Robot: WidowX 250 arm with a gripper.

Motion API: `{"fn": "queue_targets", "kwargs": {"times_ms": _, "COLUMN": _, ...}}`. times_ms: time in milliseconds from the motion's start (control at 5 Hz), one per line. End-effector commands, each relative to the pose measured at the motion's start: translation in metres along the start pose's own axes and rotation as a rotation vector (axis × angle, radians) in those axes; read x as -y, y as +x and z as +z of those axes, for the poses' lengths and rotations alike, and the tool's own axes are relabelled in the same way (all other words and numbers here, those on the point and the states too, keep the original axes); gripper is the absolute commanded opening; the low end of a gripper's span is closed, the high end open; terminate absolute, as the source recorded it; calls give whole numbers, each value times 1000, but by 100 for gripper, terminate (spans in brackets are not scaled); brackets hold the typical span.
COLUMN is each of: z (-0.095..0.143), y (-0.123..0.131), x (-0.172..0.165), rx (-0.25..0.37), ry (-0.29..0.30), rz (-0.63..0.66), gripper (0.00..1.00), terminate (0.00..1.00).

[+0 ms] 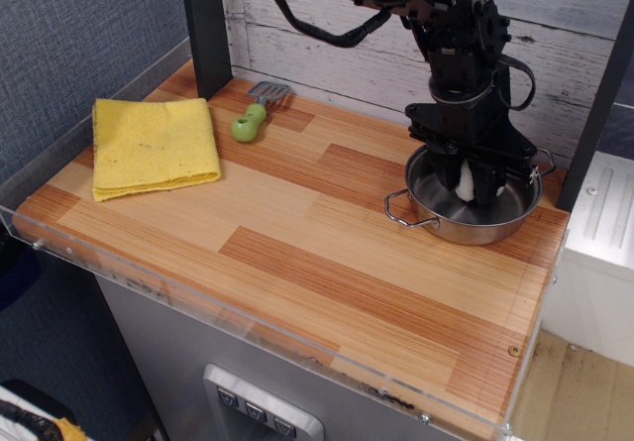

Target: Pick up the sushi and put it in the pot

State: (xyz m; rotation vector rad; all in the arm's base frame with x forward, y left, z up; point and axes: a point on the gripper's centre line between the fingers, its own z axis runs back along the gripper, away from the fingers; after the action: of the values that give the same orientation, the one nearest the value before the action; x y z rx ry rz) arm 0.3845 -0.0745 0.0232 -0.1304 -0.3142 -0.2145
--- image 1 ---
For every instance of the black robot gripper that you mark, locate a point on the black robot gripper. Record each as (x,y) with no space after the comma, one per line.
(469,120)

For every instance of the plush sushi roll toy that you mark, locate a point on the plush sushi roll toy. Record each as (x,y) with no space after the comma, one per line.
(465,190)

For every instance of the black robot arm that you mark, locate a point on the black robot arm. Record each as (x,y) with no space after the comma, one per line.
(452,30)

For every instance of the white box at right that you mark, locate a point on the white box at right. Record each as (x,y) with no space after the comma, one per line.
(590,302)

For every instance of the silver dispenser button panel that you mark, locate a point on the silver dispenser button panel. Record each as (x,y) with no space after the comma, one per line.
(257,408)

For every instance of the folded yellow cloth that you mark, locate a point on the folded yellow cloth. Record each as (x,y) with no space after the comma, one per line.
(142,147)

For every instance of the silver toy fridge cabinet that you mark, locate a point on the silver toy fridge cabinet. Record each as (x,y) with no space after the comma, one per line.
(171,351)

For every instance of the clear acrylic table guard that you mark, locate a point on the clear acrylic table guard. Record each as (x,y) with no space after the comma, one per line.
(291,250)

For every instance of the black yellow object bottom left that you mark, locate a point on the black yellow object bottom left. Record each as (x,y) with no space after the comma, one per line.
(41,427)

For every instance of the dark right vertical post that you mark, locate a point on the dark right vertical post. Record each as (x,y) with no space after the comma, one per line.
(604,99)

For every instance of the dark vertical post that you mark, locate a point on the dark vertical post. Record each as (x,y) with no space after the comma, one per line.
(209,45)
(604,99)

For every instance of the green handled grey toy spatula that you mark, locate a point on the green handled grey toy spatula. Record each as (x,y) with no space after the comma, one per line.
(245,128)

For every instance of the dark left vertical post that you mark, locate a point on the dark left vertical post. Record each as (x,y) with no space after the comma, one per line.
(209,45)

